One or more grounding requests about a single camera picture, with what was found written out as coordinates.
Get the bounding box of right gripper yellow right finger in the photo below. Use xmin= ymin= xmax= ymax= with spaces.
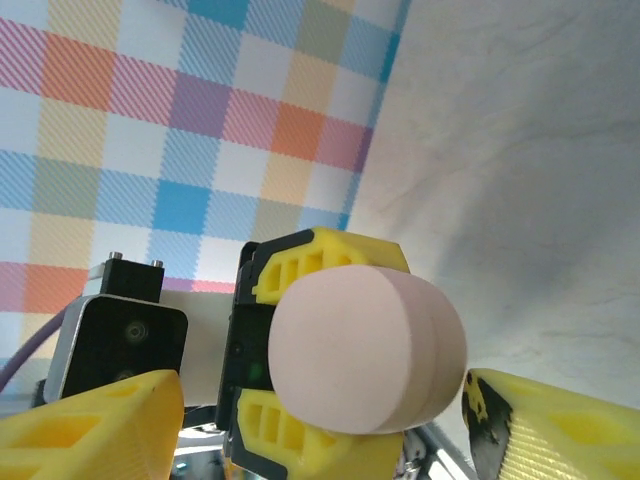
xmin=462 ymin=368 xmax=640 ymax=480

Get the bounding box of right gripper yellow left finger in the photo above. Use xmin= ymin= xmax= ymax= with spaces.
xmin=0 ymin=369 xmax=185 ymax=480

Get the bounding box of pink earbud case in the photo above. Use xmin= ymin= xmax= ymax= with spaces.
xmin=267 ymin=264 xmax=469 ymax=436

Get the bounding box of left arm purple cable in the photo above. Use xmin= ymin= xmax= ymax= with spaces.
xmin=0 ymin=319 xmax=66 ymax=396

